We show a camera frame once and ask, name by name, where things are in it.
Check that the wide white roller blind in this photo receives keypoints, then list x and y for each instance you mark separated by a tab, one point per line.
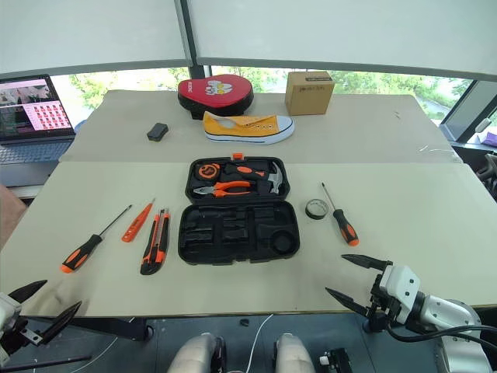
341	31

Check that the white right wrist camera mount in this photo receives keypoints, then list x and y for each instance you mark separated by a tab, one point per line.
402	287

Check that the blue round object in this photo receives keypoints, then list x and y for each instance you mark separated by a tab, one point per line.
79	127

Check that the black plastic tool case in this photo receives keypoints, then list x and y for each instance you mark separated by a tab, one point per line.
237	237

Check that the orange black tape measure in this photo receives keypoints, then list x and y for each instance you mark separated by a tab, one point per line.
207	171

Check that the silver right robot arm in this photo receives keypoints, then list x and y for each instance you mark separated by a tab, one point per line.
454	314

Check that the yellow canvas sneaker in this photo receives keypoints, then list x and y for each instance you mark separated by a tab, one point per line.
240	130

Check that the grey rounded shape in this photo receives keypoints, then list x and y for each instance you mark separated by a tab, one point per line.
194	353
291	353

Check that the dark angled window frame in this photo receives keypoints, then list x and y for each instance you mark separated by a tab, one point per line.
466	112

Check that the red boxing focus pad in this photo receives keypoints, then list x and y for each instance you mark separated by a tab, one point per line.
202	93

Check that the black device with white knob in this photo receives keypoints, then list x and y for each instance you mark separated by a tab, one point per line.
338	361

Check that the dark chair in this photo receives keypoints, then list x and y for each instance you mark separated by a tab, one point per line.
488	175

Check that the small black clip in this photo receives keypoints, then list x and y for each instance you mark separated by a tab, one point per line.
244	322

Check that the black electrical tape roll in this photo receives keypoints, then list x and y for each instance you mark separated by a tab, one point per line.
310	211

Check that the grey open laptop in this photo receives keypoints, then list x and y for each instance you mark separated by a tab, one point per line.
31	132

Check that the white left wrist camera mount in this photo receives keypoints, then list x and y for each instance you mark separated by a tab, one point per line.
7	307

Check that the orange black utility knife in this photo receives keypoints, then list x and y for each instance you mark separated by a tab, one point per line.
155	245

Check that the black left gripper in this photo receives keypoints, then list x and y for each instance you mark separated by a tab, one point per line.
17	330

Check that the dark window post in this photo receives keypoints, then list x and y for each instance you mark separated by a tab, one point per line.
197	72

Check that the orange voltage tester pen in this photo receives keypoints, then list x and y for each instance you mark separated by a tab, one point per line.
136	225

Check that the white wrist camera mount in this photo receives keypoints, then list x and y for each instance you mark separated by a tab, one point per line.
7	307
402	287

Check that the purple object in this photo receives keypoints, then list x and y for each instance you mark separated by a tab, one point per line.
492	138

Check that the steel claw hammer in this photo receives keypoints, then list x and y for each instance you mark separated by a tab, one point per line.
275	178

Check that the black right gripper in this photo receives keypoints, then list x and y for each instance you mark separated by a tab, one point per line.
382	312

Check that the black table frame bar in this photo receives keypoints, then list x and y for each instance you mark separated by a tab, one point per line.
112	328

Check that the small black case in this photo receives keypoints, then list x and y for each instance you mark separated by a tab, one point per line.
157	132

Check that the brown cardboard box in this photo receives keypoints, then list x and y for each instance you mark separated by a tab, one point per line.
308	97

